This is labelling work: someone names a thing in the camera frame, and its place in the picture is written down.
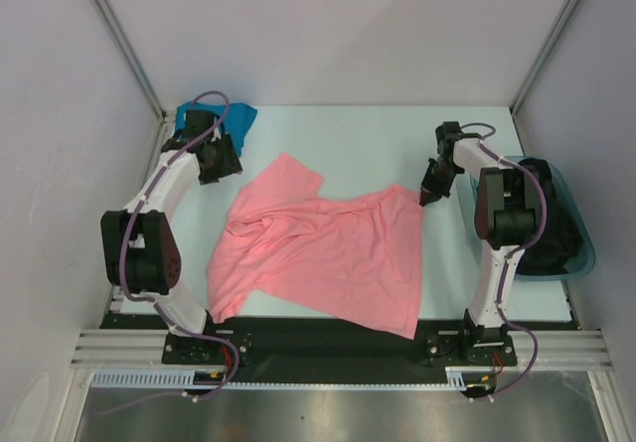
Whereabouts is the right aluminium corner post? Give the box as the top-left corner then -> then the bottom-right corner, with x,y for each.
509,0 -> 584,119

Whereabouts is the folded blue t shirt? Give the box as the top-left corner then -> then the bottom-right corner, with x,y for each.
175,102 -> 257,157

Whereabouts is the left aluminium corner post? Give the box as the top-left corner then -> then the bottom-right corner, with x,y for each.
89,0 -> 167,121

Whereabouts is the aluminium corner post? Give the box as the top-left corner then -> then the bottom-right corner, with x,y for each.
509,0 -> 584,119
89,0 -> 167,121

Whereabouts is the black t shirt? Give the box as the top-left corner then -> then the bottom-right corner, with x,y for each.
518,158 -> 583,277

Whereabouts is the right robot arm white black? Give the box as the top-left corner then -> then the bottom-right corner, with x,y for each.
419,121 -> 548,366

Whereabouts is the aluminium front frame rail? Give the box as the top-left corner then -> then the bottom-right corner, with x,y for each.
71,329 -> 613,371

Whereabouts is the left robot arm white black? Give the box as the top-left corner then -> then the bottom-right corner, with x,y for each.
100,107 -> 242,363

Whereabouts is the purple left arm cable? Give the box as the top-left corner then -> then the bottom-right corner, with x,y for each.
96,90 -> 240,416

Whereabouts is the pink t shirt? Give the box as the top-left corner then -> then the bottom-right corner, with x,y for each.
207,153 -> 423,340

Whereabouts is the white slotted cable duct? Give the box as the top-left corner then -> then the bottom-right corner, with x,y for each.
91,365 -> 498,391

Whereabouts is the teal plastic basket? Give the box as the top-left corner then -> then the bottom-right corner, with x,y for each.
471,157 -> 595,281

